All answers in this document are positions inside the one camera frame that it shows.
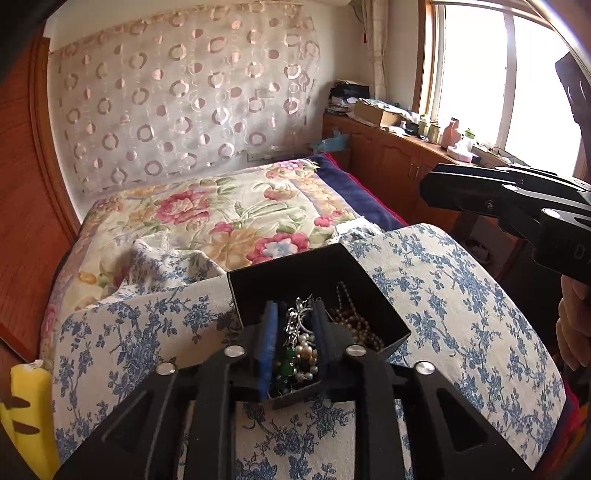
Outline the pile of dark clutter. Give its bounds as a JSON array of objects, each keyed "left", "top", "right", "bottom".
[{"left": 325, "top": 80, "right": 370, "bottom": 116}]

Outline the navy blanket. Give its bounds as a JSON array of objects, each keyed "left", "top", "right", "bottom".
[{"left": 309, "top": 154, "right": 409, "bottom": 232}]

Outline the circle-patterned sheer curtain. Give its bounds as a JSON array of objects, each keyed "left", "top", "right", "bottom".
[{"left": 48, "top": 2, "right": 321, "bottom": 201}]

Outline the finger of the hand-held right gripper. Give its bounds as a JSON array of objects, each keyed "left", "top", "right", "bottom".
[
  {"left": 420, "top": 178, "right": 591, "bottom": 236},
  {"left": 427, "top": 165, "right": 591, "bottom": 193}
]

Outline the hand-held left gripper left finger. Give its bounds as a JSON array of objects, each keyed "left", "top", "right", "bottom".
[{"left": 55, "top": 300, "right": 282, "bottom": 480}]

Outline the wooden cabinet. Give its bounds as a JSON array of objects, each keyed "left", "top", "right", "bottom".
[{"left": 321, "top": 111, "right": 532, "bottom": 278}]

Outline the pink floral blanket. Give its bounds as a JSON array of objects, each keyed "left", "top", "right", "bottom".
[{"left": 39, "top": 159, "right": 384, "bottom": 365}]

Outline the silver chain jewelry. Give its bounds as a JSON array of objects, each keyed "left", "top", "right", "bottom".
[{"left": 283, "top": 295, "right": 319, "bottom": 344}]

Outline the grey slipper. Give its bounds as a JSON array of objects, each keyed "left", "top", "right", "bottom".
[{"left": 464, "top": 237, "right": 497, "bottom": 264}]

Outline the large pearl bracelet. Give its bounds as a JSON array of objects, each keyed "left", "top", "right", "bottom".
[{"left": 293, "top": 332, "right": 320, "bottom": 384}]

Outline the cardboard box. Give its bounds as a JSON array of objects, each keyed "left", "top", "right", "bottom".
[{"left": 353, "top": 99, "right": 400, "bottom": 127}]

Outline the white lace window curtain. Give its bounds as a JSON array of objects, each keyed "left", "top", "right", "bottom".
[{"left": 355, "top": 0, "right": 389, "bottom": 100}]

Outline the person's right hand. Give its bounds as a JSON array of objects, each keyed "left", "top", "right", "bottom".
[{"left": 556, "top": 274, "right": 591, "bottom": 370}]

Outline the wooden framed window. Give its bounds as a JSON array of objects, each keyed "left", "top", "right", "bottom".
[{"left": 413, "top": 0, "right": 591, "bottom": 178}]

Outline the black box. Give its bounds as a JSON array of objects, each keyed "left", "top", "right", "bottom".
[{"left": 226, "top": 242, "right": 413, "bottom": 411}]

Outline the yellow plush toy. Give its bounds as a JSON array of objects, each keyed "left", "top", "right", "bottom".
[{"left": 0, "top": 362, "right": 61, "bottom": 476}]

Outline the green bead bracelet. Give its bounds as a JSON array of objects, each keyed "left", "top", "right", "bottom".
[{"left": 276, "top": 346, "right": 301, "bottom": 393}]

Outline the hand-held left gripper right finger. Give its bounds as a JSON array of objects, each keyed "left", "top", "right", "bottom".
[{"left": 310, "top": 307, "right": 536, "bottom": 480}]

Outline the teal plastic bag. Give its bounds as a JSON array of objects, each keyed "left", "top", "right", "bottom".
[{"left": 308, "top": 129, "right": 349, "bottom": 153}]

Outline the pink figurine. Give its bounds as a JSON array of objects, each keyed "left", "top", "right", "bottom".
[{"left": 441, "top": 117, "right": 462, "bottom": 148}]

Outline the blue floral cloth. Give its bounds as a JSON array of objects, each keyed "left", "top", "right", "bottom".
[{"left": 51, "top": 224, "right": 568, "bottom": 480}]

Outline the small pearl necklace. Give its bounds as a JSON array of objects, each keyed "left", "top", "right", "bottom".
[{"left": 330, "top": 281, "right": 384, "bottom": 352}]

